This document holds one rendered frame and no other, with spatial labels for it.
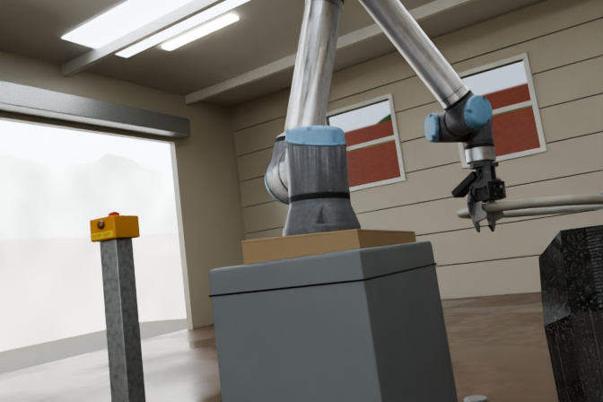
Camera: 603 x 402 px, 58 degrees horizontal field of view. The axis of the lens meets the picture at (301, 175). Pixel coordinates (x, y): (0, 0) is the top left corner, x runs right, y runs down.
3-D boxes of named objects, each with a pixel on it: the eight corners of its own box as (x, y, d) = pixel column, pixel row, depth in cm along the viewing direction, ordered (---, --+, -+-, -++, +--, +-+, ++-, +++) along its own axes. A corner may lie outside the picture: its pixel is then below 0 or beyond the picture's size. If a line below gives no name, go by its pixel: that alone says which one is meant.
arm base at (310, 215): (327, 233, 119) (324, 188, 121) (266, 240, 132) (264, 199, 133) (377, 233, 133) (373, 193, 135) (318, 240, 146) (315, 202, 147)
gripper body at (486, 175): (488, 200, 163) (484, 160, 165) (467, 203, 171) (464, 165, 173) (507, 199, 167) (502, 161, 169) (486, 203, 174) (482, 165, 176)
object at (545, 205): (577, 213, 204) (576, 205, 204) (651, 200, 156) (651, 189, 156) (444, 222, 207) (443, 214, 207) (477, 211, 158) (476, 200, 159)
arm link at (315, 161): (299, 192, 125) (293, 117, 128) (279, 202, 141) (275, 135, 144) (360, 191, 129) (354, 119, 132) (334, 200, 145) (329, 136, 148)
